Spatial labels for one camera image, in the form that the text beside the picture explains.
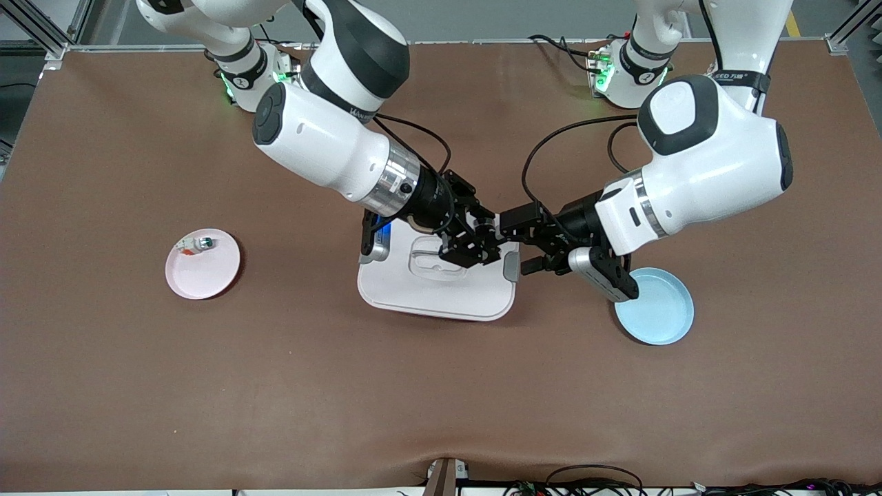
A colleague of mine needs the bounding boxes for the black cable bundle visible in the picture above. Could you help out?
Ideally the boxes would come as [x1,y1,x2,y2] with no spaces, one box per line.
[689,477,882,496]

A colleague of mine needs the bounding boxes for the light blue round plate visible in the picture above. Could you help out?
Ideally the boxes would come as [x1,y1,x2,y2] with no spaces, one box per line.
[614,267,695,346]

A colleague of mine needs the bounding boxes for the brown mounting bar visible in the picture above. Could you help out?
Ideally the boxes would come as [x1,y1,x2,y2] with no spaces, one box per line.
[423,458,471,496]

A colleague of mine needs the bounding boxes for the pink round plate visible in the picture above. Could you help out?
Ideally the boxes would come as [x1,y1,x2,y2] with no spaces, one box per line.
[165,229,241,300]

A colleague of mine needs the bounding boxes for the aluminium frame post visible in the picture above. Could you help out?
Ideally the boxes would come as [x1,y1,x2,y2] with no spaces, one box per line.
[827,0,882,56]
[0,0,94,61]

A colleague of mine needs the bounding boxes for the black cable loop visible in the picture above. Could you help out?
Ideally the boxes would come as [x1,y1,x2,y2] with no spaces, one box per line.
[544,464,645,496]

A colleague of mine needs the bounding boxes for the black base cable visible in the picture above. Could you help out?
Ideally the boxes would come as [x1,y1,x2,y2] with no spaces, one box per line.
[529,34,608,74]

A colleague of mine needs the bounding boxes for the white lidded box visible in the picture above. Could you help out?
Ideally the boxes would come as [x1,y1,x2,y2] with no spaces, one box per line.
[357,203,521,322]

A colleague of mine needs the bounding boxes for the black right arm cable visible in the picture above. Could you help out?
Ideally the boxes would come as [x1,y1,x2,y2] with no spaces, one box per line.
[372,114,457,181]

